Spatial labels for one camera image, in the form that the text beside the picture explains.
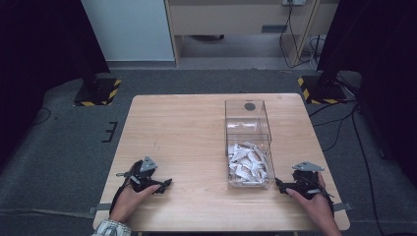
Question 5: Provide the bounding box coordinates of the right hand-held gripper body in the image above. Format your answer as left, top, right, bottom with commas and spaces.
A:
282, 159, 326, 201

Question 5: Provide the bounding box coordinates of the light wooden cabinet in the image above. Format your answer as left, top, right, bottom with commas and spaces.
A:
164, 0, 329, 68

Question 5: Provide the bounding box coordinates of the thin black floor cable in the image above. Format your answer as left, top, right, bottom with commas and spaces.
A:
31, 106, 53, 127

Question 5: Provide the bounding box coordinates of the person's right hand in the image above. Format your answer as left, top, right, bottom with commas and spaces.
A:
285, 172, 336, 228

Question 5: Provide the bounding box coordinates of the pile of white packets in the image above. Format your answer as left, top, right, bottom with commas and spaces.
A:
227, 141, 270, 187

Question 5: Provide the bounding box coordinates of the white panel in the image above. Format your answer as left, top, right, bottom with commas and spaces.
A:
80, 0, 176, 63

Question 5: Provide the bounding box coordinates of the black curtain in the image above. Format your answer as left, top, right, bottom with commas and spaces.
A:
0, 0, 111, 166
316, 0, 417, 180

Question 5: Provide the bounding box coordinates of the clear plastic drawer box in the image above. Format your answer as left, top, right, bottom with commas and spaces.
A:
224, 98, 276, 191

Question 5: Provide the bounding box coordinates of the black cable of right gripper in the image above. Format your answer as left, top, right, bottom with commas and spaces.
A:
315, 178, 336, 215

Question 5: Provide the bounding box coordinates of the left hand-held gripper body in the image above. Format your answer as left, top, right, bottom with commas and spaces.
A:
115, 155, 166, 194

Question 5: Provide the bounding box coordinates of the grey table strap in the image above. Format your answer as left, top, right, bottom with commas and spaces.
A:
332, 202, 355, 212
87, 203, 113, 216

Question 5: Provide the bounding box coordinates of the black power cable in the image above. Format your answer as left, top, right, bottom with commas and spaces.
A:
278, 3, 318, 70

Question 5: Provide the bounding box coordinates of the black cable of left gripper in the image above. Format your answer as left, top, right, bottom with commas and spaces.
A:
108, 180, 132, 215

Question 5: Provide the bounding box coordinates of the person's left hand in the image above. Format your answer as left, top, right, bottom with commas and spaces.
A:
109, 159, 162, 224

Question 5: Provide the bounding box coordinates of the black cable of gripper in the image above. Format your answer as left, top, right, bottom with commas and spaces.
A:
108, 180, 132, 215
315, 178, 336, 215

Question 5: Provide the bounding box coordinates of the long black floor cable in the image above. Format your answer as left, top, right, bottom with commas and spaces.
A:
308, 97, 386, 236

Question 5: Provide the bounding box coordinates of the striped black stand base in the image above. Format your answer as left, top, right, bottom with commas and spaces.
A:
73, 77, 123, 107
297, 75, 349, 105

